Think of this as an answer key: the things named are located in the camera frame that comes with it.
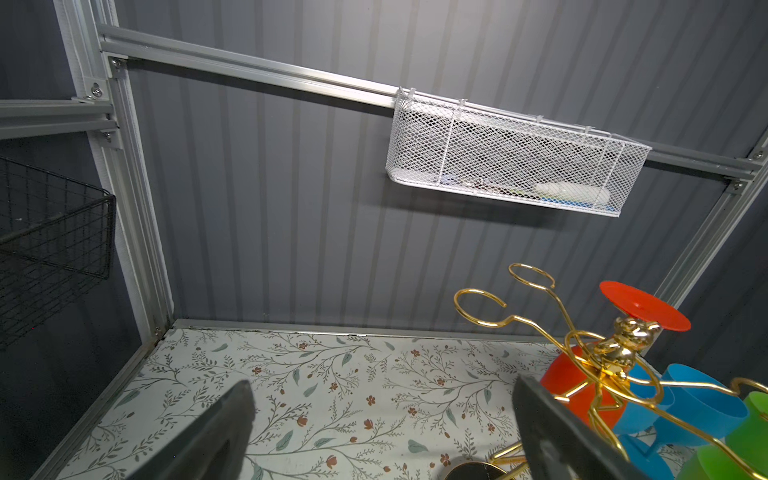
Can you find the white wire mesh basket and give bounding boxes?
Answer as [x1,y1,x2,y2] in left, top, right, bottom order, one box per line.
[386,89,652,217]

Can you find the white marker in basket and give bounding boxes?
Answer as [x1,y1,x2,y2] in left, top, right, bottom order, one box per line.
[534,182,611,206]

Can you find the gold wine glass rack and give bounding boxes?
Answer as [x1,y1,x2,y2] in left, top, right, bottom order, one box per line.
[453,263,767,479]

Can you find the black wire basket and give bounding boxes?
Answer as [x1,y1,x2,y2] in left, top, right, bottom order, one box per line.
[1,159,117,349]

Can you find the aluminium frame corner post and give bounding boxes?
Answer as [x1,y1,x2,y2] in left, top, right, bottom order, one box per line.
[655,131,767,307]

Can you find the blue wine glass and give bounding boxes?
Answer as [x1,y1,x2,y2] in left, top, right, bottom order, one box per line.
[613,362,675,480]
[650,387,749,452]

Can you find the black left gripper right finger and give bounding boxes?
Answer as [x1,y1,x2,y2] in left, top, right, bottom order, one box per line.
[512,375,646,479]

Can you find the green wine glass back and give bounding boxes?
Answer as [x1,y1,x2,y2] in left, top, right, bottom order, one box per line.
[677,391,767,480]

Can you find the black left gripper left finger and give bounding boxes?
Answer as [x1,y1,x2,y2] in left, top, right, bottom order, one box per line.
[129,380,256,479]

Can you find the red wine glass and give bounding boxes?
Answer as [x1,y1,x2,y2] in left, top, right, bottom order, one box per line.
[540,281,691,423]

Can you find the blue wine glass front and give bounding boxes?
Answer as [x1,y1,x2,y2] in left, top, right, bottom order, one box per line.
[650,387,749,452]

